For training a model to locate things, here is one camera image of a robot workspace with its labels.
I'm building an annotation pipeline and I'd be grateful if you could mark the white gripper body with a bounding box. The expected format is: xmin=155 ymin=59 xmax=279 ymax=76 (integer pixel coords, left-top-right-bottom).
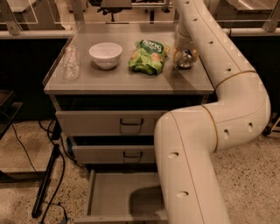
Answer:
xmin=174 ymin=23 xmax=195 ymax=50

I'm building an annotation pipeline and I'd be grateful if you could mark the blue pepsi can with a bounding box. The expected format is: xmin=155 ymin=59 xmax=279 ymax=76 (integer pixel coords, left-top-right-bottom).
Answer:
xmin=176 ymin=49 xmax=194 ymax=69

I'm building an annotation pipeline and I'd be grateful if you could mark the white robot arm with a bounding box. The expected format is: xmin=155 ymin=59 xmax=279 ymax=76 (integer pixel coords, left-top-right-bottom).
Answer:
xmin=154 ymin=0 xmax=270 ymax=224

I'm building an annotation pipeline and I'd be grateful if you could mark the grey drawer cabinet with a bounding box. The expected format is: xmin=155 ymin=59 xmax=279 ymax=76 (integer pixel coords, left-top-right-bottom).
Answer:
xmin=45 ymin=23 xmax=214 ymax=172

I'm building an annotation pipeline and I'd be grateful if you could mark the grey top drawer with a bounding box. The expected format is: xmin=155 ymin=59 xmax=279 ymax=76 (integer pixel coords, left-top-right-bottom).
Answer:
xmin=56 ymin=110 xmax=166 ymax=137

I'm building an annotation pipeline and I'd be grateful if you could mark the grey drawer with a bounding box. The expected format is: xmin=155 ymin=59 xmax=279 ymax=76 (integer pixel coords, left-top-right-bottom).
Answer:
xmin=56 ymin=110 xmax=166 ymax=137
xmin=73 ymin=145 xmax=155 ymax=164
xmin=74 ymin=170 xmax=168 ymax=224

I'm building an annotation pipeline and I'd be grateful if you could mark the grey middle drawer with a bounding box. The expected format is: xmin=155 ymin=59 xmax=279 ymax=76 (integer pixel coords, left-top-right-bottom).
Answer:
xmin=73 ymin=145 xmax=155 ymax=164

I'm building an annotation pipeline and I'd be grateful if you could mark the grey bottom drawer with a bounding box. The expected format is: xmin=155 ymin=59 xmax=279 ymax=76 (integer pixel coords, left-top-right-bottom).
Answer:
xmin=74 ymin=170 xmax=168 ymax=224

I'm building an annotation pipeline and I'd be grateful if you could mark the green chip bag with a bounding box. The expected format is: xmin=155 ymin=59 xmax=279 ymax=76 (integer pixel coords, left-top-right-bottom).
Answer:
xmin=129 ymin=39 xmax=170 ymax=75

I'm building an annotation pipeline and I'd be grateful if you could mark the white ceramic bowl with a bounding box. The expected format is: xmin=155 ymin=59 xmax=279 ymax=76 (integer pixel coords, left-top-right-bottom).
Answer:
xmin=89 ymin=42 xmax=123 ymax=70

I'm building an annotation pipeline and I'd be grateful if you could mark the black office chair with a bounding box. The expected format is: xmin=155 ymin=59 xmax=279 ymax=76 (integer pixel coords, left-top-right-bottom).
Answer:
xmin=99 ymin=0 xmax=132 ymax=23

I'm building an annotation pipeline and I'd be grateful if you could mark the clear plastic bottle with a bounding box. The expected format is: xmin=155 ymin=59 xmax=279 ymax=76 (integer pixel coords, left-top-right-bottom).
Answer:
xmin=63 ymin=45 xmax=80 ymax=81

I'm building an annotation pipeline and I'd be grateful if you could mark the black caster wheel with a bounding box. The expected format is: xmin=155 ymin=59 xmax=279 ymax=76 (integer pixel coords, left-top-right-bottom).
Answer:
xmin=262 ymin=126 xmax=271 ymax=137

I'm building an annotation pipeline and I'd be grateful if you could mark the black table leg bar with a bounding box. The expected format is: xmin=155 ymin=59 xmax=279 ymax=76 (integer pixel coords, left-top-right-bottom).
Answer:
xmin=31 ymin=144 xmax=60 ymax=219

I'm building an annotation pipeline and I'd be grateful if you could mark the black side table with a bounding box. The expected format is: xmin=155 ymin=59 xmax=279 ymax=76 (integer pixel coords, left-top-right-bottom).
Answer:
xmin=0 ymin=90 xmax=23 ymax=140

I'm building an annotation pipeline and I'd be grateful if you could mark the black floor cable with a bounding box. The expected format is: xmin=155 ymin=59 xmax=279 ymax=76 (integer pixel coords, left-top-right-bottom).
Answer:
xmin=0 ymin=110 xmax=84 ymax=224

